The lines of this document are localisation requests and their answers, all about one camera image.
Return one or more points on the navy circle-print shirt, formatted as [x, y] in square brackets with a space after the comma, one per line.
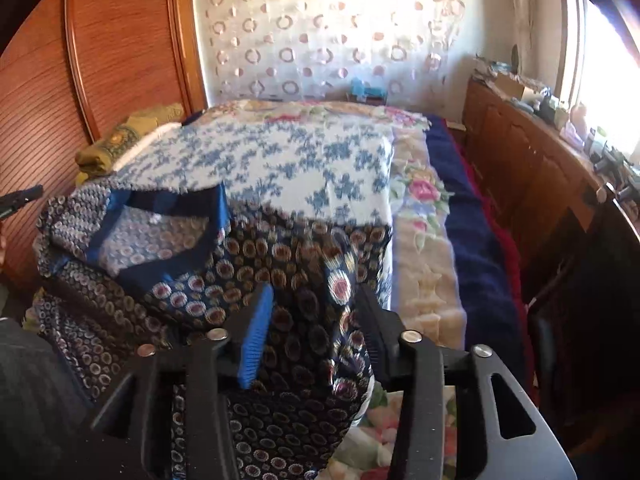
[300, 260]

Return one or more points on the sheer circle-print curtain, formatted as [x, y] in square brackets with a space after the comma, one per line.
[325, 35]

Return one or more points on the wooden louvred wardrobe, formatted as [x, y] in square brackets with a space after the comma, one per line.
[125, 35]

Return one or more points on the person's grey trouser leg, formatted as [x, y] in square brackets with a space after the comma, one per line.
[40, 400]

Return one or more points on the pile of papers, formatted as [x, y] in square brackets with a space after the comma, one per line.
[492, 70]

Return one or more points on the wooden-framed window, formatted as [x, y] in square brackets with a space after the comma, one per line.
[605, 60]

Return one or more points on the pink container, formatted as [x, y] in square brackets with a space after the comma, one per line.
[575, 120]

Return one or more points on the pink floral blanket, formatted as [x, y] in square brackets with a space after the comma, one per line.
[420, 195]

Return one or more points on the cream window curtain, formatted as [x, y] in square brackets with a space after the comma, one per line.
[515, 10]

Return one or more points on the long wooden cabinet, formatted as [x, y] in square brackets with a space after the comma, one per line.
[525, 160]

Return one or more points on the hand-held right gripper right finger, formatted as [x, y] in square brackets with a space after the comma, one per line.
[376, 340]

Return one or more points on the dark chair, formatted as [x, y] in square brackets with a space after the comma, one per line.
[590, 310]

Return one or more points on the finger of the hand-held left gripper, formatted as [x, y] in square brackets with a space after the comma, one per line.
[20, 200]

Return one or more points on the olive gold patterned cloth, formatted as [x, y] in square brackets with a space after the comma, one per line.
[125, 132]

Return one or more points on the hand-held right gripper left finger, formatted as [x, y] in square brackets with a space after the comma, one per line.
[255, 340]

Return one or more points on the cardboard box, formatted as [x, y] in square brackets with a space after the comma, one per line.
[512, 87]

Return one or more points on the navy blanket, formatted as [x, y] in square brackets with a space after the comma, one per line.
[475, 240]

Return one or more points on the dark red blanket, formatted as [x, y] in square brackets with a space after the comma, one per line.
[516, 280]

